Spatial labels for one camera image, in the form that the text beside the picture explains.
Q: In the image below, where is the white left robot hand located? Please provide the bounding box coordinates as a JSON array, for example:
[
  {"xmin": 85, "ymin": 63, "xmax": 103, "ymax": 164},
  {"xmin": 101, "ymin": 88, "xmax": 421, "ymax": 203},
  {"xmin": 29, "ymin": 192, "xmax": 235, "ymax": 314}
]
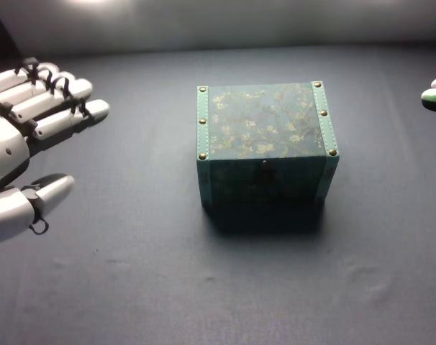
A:
[{"xmin": 0, "ymin": 57, "xmax": 110, "ymax": 247}]

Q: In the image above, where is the grey table cloth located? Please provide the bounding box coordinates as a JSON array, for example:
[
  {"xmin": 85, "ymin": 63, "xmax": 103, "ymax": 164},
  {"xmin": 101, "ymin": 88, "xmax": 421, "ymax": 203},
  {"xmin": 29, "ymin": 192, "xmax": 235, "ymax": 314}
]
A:
[{"xmin": 0, "ymin": 45, "xmax": 436, "ymax": 345}]

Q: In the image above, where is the teal floral box lid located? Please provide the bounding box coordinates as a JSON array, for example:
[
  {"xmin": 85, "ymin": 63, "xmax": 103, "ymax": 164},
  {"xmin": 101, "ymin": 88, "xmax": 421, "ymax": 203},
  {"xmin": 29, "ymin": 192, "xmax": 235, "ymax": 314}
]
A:
[{"xmin": 196, "ymin": 81, "xmax": 340, "ymax": 180}]

